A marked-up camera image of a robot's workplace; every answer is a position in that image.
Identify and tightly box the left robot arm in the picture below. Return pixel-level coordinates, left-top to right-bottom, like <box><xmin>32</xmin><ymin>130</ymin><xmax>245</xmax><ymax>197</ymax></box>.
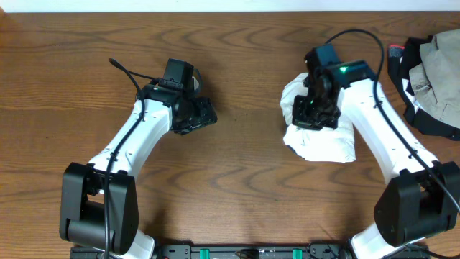
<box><xmin>59</xmin><ymin>58</ymin><xmax>217</xmax><ymax>258</ymax></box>

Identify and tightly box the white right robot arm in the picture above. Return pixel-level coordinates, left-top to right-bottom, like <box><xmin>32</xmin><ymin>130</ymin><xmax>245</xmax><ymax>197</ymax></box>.
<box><xmin>292</xmin><ymin>44</ymin><xmax>459</xmax><ymax>258</ymax></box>

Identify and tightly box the black garment with red trim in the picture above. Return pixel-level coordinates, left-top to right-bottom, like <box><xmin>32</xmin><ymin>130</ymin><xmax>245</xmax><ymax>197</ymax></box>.
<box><xmin>387</xmin><ymin>35</ymin><xmax>459</xmax><ymax>141</ymax></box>

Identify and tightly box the white t-shirt with black stripes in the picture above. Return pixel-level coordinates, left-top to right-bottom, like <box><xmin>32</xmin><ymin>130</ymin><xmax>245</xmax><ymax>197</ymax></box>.
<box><xmin>280</xmin><ymin>73</ymin><xmax>356</xmax><ymax>163</ymax></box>

